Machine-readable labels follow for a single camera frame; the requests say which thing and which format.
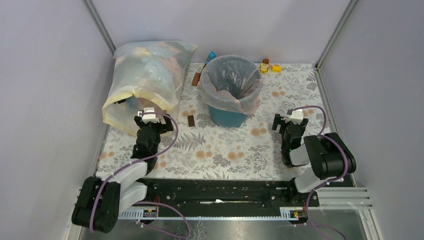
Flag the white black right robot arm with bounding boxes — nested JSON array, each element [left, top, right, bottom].
[[272, 110, 357, 206]]

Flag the small brown wooden block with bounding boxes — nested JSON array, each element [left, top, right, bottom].
[[187, 115, 196, 127]]

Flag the brown block behind bin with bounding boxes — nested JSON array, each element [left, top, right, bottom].
[[191, 72, 201, 87]]

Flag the floral patterned table mat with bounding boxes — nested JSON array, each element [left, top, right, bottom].
[[96, 62, 345, 182]]

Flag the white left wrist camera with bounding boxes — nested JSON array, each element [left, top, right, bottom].
[[137, 107, 160, 123]]

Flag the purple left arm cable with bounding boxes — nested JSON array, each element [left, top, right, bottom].
[[88, 110, 192, 240]]

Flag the pink plastic trash bag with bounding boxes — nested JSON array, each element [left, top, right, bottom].
[[198, 55, 264, 115]]

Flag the yellow toy figure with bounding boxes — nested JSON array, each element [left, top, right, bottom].
[[259, 62, 269, 74]]

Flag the blue toy figure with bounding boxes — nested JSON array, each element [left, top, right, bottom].
[[205, 51, 217, 65]]

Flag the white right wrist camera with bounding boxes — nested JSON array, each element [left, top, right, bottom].
[[285, 109, 304, 125]]

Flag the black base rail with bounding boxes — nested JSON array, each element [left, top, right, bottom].
[[91, 177, 354, 218]]

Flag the teal plastic trash bin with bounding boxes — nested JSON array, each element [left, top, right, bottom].
[[208, 105, 249, 128]]

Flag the large translucent yellow-trimmed bag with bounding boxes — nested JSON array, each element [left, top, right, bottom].
[[102, 40, 197, 136]]

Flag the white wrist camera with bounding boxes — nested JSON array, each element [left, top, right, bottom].
[[285, 109, 304, 125], [137, 107, 160, 123]]

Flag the yellow toy block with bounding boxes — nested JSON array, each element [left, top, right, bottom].
[[271, 65, 282, 73]]

